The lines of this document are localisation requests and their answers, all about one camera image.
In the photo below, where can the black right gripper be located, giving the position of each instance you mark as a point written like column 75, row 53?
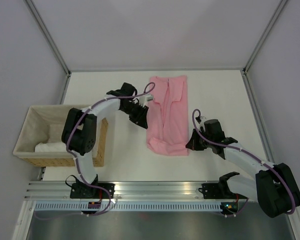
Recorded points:
column 192, row 143

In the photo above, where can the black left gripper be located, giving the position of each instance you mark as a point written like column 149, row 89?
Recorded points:
column 141, row 119

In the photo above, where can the pink t shirt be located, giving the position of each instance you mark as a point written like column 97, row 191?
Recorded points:
column 167, row 118

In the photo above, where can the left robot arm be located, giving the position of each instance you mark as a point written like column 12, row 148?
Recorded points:
column 80, row 128

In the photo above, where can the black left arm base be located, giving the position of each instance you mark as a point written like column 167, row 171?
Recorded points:
column 80, row 190

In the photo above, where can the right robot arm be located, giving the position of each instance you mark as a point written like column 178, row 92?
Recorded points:
column 272, row 186

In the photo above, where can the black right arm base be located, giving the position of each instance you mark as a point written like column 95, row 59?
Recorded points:
column 218, row 191

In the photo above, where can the rolled white t shirt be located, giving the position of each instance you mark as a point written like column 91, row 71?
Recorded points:
column 50, row 147

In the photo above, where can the wicker basket with liner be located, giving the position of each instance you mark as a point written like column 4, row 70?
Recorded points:
column 44, row 124

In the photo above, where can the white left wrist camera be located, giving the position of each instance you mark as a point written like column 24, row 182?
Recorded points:
column 144, row 99

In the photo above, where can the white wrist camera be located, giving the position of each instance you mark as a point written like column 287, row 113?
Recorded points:
column 144, row 99
column 201, row 121

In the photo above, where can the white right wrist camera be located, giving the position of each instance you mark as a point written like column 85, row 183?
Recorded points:
column 201, row 121

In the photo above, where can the aluminium frame rail back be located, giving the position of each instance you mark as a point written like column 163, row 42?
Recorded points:
column 156, row 69

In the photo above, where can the aluminium mounting rail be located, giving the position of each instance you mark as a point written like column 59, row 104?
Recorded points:
column 126, row 191

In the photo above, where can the white slotted cable duct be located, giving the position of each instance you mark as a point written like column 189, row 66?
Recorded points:
column 131, row 206

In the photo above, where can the aluminium frame post right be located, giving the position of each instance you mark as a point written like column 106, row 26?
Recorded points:
column 266, row 32

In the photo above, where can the aluminium frame post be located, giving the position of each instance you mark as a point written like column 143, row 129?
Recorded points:
column 266, row 32
column 47, row 35

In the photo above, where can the aluminium frame post left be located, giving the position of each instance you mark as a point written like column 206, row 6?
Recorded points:
column 47, row 35

